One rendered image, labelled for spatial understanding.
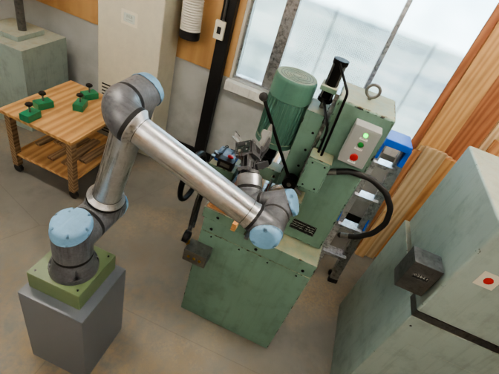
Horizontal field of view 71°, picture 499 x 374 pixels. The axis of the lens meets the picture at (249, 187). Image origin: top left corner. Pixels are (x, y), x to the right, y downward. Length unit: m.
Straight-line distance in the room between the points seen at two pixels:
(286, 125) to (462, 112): 1.52
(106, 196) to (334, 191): 0.92
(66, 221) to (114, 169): 0.27
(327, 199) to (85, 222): 0.98
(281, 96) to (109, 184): 0.73
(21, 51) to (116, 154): 2.04
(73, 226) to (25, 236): 1.24
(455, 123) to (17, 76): 3.21
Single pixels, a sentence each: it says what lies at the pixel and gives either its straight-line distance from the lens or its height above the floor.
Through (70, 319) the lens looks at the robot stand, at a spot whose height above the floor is 0.54.
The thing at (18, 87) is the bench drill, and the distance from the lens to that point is 3.42.
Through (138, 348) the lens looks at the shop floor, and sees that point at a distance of 2.19.
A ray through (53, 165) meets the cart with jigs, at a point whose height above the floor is 0.18.
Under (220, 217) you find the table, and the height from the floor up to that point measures 0.88.
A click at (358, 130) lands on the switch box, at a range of 1.33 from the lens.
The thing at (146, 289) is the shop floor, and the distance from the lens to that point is 2.36.
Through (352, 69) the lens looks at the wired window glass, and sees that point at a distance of 2.83.
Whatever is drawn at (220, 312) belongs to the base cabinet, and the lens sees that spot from 2.19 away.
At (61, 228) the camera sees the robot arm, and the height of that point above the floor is 0.91.
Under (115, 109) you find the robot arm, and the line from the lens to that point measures 1.05.
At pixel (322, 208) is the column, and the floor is 1.04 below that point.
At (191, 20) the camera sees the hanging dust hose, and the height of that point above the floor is 1.22.
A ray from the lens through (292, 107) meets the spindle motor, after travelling 1.43.
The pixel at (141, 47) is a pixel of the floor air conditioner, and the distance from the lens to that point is 2.91.
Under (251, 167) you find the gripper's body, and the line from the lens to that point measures 1.25.
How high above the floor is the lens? 1.98
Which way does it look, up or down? 38 degrees down
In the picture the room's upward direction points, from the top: 19 degrees clockwise
